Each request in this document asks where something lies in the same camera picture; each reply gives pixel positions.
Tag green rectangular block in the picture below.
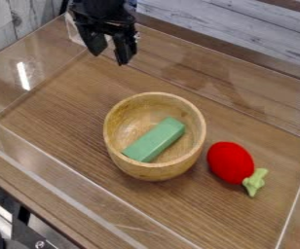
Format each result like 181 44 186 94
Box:
122 117 185 162

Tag clear acrylic corner bracket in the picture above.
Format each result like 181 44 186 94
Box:
65 13 85 47

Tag brown wooden bowl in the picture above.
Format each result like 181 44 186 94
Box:
103 92 206 181

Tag black table leg bracket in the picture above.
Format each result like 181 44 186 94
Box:
11 204 70 249

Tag clear acrylic tray walls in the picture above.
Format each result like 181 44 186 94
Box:
0 18 300 249

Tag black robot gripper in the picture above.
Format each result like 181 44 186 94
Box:
70 0 138 65

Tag red plush strawberry toy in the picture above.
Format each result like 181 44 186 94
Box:
206 141 269 197

